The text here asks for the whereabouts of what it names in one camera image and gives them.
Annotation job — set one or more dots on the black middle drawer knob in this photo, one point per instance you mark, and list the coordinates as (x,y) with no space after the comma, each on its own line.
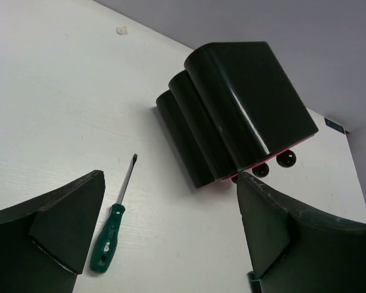
(261,170)

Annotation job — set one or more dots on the blue table corner label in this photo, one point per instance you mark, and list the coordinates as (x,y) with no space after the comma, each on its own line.
(334,125)

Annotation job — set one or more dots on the black drawer cabinet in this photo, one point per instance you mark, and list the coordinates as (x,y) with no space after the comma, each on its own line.
(231,109)

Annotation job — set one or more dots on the black top drawer knob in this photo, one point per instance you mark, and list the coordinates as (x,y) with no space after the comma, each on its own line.
(286,159)

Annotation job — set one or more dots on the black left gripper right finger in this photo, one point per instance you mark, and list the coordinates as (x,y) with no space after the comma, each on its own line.
(295,247)

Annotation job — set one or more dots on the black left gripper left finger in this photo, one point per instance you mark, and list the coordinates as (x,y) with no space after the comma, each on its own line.
(44,241)

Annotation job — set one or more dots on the small white paper scrap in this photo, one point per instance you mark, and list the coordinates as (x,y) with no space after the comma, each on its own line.
(121,30)

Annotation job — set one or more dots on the green handled large screwdriver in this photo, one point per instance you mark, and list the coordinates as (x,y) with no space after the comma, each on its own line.
(107,240)

